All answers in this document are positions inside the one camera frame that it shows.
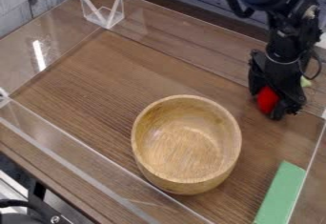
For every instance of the green tape strip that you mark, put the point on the green tape strip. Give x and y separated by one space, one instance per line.
278 201

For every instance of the black metal table bracket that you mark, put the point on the black metal table bracket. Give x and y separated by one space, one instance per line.
48 214

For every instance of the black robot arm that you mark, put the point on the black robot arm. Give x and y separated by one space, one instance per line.
287 15

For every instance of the clear acrylic enclosure wall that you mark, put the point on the clear acrylic enclosure wall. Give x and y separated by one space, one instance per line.
77 81

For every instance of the wooden bowl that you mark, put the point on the wooden bowl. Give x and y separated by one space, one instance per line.
185 142

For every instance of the red plush strawberry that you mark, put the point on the red plush strawberry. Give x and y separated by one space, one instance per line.
286 88

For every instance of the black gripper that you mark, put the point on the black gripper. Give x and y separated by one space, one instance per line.
283 60

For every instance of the clear acrylic corner bracket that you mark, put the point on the clear acrylic corner bracket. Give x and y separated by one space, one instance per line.
105 17

